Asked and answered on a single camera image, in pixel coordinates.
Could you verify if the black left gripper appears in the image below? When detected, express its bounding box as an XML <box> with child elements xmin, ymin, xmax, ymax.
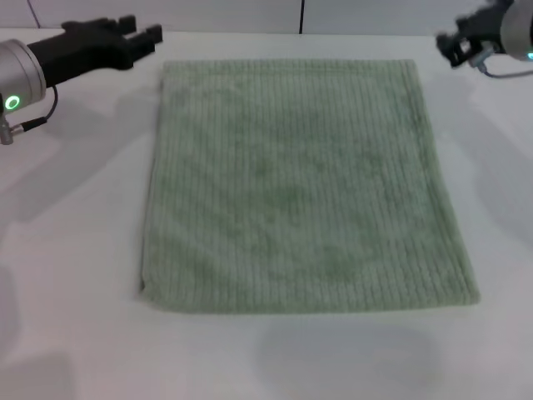
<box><xmin>27</xmin><ymin>14</ymin><xmax>164</xmax><ymax>88</ymax></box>

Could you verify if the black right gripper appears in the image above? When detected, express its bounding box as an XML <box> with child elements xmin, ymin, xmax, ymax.
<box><xmin>435</xmin><ymin>0</ymin><xmax>508</xmax><ymax>69</ymax></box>

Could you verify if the pale green ribbed towel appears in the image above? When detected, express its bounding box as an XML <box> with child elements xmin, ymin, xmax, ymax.
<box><xmin>137</xmin><ymin>58</ymin><xmax>482</xmax><ymax>316</ymax></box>

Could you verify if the right wrist grey cable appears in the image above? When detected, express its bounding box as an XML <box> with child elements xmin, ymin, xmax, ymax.
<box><xmin>470</xmin><ymin>44</ymin><xmax>533</xmax><ymax>81</ymax></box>

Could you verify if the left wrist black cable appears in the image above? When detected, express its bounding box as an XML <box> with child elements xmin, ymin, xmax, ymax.
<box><xmin>0</xmin><ymin>85</ymin><xmax>60</xmax><ymax>146</ymax></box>

